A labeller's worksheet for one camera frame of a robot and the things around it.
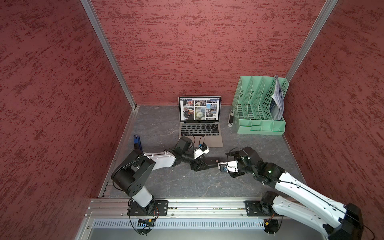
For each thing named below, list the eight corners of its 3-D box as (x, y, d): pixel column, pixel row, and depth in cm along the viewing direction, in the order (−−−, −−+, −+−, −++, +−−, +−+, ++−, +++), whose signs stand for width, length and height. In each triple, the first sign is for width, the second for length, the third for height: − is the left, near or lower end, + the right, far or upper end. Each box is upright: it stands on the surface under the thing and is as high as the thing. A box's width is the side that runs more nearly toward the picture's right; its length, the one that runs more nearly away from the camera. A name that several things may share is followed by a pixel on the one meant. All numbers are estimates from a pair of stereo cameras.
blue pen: (136, 152, 96) (134, 149, 92) (136, 138, 103) (134, 135, 99) (142, 151, 97) (140, 148, 93) (141, 137, 104) (139, 133, 100)
